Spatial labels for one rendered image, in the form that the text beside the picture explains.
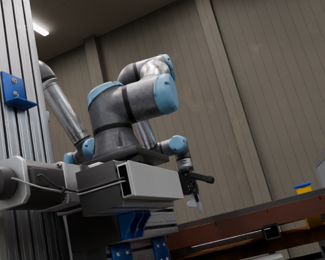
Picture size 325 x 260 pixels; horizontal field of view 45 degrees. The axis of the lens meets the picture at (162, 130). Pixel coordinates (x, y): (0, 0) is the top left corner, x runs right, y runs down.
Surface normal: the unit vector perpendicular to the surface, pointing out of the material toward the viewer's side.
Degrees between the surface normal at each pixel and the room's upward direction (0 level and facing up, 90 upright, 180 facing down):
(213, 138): 90
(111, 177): 90
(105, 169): 90
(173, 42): 90
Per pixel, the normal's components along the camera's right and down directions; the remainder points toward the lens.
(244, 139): -0.39, -0.18
